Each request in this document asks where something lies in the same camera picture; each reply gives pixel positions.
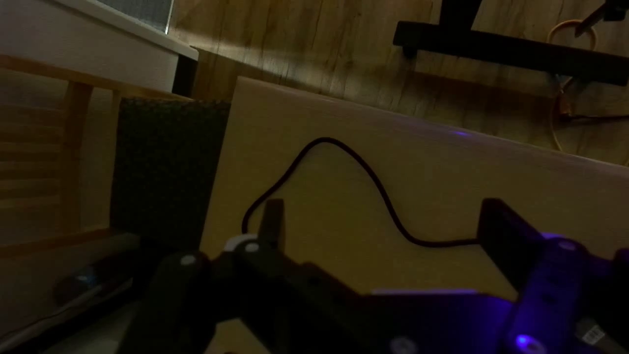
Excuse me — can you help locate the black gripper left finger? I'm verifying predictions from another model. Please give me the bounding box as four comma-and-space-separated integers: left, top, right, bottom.
124, 197, 395, 354

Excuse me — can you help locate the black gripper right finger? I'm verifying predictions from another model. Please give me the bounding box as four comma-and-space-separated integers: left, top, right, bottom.
476, 195, 629, 354

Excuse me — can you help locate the thin black cable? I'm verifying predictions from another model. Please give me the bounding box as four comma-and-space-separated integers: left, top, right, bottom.
222, 136, 487, 256

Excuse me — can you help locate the wooden slatted chair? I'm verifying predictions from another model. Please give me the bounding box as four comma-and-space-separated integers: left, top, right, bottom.
0, 56, 192, 260

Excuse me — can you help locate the black stand base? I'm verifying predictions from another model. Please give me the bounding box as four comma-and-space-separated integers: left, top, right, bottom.
391, 0, 629, 89

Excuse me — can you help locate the white cabinet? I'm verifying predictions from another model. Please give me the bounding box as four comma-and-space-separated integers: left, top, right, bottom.
0, 0, 200, 95

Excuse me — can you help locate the orange cable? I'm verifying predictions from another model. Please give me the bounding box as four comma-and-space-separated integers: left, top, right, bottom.
544, 14, 629, 158

